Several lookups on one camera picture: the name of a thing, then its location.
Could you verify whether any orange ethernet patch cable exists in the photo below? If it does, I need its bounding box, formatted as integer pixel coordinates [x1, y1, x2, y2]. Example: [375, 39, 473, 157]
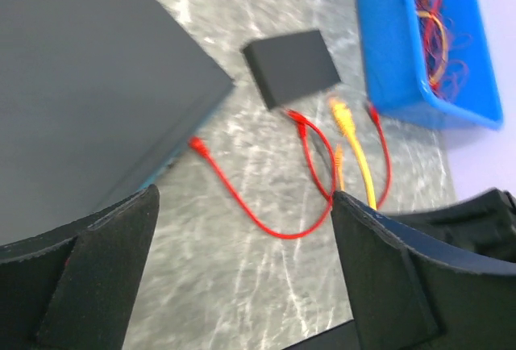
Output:
[328, 98, 378, 210]

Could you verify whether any tangled coloured wires bundle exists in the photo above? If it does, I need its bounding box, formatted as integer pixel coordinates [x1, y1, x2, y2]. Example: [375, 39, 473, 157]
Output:
[409, 0, 472, 103]

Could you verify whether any large black network switch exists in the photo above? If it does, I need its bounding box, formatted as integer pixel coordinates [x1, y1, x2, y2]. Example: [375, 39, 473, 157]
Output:
[1, 0, 233, 244]

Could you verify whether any small black network switch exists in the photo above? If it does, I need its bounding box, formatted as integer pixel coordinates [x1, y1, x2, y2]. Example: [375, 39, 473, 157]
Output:
[241, 29, 341, 110]

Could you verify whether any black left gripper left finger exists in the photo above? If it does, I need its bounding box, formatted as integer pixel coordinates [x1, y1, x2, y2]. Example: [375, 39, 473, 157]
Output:
[1, 185, 160, 349]

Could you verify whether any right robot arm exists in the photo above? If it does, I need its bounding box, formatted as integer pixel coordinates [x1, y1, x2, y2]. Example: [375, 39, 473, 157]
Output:
[387, 189, 515, 263]

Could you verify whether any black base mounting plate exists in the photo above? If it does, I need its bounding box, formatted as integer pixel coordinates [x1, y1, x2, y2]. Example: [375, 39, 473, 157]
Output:
[285, 320, 361, 350]

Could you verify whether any red ethernet patch cable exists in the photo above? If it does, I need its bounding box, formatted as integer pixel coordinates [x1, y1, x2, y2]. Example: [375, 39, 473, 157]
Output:
[188, 110, 338, 241]

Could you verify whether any blue plastic bin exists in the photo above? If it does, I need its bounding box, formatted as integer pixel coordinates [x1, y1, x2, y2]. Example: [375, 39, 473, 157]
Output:
[356, 0, 504, 130]

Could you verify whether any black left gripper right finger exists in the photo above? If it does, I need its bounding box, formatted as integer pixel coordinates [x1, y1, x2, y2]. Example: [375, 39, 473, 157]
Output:
[331, 192, 515, 349]

